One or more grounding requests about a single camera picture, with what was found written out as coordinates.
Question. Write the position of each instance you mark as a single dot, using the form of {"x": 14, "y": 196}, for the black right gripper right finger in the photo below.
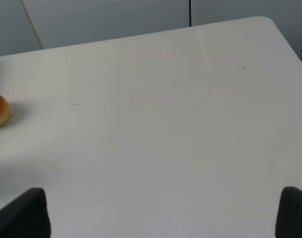
{"x": 289, "y": 216}

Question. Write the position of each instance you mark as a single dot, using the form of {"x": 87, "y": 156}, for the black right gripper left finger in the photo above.
{"x": 26, "y": 216}

